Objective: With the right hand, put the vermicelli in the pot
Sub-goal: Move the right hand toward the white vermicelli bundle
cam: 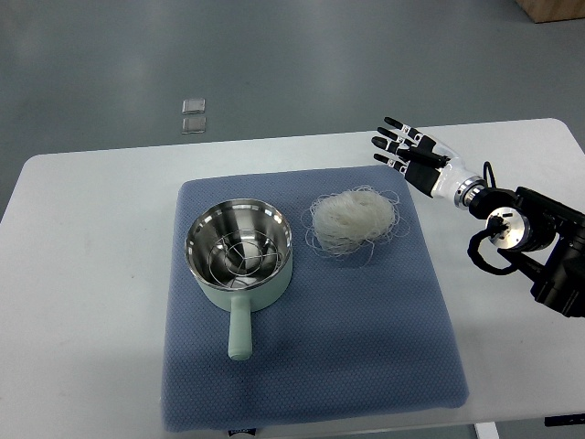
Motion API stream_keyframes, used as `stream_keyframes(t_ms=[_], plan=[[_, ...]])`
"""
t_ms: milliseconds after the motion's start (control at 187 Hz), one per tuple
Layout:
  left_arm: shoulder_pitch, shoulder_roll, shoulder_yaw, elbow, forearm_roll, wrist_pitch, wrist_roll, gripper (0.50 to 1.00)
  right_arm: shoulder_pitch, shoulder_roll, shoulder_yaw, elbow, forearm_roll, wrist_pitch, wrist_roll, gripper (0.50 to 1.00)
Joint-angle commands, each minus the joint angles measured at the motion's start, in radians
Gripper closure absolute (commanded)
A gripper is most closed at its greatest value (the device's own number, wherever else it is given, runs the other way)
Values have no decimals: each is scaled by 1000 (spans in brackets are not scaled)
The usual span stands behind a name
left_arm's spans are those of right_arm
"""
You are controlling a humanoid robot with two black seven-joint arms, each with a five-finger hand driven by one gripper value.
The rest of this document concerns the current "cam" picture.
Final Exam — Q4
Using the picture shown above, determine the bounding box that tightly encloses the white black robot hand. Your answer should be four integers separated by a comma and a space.
371, 116, 487, 209

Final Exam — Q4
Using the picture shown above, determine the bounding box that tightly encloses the white vermicelli bundle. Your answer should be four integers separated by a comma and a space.
300, 185, 411, 267

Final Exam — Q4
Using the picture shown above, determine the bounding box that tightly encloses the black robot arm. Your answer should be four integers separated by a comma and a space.
463, 186, 584, 317

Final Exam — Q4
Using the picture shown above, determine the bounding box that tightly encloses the mint green steel pot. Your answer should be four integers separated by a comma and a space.
185, 198, 293, 361

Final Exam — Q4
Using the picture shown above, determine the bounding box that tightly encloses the blue textured cloth mat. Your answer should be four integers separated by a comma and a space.
162, 166, 469, 432

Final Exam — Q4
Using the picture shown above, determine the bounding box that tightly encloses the wooden box corner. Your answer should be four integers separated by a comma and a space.
516, 0, 584, 24

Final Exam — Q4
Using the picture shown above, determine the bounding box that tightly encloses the upper clear floor tile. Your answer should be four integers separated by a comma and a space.
182, 98, 206, 114

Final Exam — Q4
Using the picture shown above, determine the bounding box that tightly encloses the white table leg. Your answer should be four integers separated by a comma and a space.
473, 422, 500, 439

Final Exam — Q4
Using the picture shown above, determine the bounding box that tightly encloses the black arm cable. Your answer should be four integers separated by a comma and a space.
465, 161, 549, 277

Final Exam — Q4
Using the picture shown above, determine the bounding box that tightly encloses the wire steaming rack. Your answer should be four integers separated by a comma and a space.
207, 237, 282, 290

